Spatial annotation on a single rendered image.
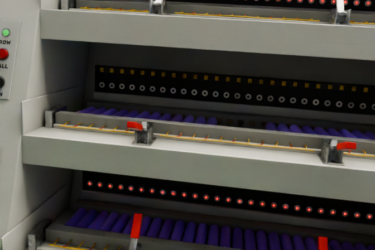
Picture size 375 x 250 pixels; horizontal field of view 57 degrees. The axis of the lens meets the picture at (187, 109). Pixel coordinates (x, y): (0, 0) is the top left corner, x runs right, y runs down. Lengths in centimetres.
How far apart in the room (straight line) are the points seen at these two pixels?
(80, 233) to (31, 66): 27
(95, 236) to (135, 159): 16
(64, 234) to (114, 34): 33
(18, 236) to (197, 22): 42
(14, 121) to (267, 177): 38
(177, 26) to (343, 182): 31
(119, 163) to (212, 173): 13
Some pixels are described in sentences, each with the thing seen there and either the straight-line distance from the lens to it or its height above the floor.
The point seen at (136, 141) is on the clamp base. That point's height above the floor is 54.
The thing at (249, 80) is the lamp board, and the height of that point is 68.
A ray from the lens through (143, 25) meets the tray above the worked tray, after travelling 53.
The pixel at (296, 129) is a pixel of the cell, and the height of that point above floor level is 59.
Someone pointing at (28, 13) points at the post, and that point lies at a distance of 61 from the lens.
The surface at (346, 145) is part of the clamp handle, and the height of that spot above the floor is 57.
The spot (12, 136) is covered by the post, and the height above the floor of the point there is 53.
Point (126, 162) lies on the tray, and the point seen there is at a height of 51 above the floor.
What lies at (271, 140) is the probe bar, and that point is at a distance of 54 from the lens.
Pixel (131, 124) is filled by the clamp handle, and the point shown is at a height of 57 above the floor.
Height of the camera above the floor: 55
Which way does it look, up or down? 5 degrees up
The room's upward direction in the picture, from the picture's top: 6 degrees clockwise
